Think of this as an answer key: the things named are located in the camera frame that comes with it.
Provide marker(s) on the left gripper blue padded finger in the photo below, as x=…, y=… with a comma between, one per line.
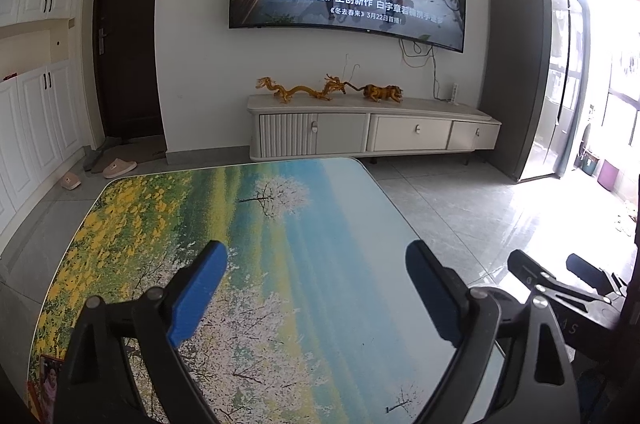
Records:
x=191, y=289
x=441, y=290

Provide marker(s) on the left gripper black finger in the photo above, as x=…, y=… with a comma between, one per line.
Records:
x=605, y=283

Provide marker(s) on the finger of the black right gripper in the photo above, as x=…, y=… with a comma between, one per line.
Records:
x=531, y=274

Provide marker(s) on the purple stool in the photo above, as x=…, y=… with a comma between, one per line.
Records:
x=608, y=175

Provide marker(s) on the beige slipper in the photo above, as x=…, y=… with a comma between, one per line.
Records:
x=70, y=181
x=118, y=168

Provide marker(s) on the dark grey tall cabinet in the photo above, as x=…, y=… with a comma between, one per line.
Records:
x=532, y=82

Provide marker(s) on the red photo card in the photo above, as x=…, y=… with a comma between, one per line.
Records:
x=42, y=391

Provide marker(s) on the white power strip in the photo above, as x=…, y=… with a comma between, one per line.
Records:
x=454, y=92

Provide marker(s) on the white tv cabinet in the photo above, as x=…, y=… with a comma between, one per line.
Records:
x=350, y=125

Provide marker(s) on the golden tiger figurine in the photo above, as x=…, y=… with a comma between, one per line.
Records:
x=379, y=93

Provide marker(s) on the golden dragon figurine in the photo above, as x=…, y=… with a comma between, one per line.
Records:
x=285, y=95

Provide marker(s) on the dark brown entrance door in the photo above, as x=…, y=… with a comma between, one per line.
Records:
x=125, y=68

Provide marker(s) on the white wall cupboard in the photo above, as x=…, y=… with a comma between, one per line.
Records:
x=40, y=131

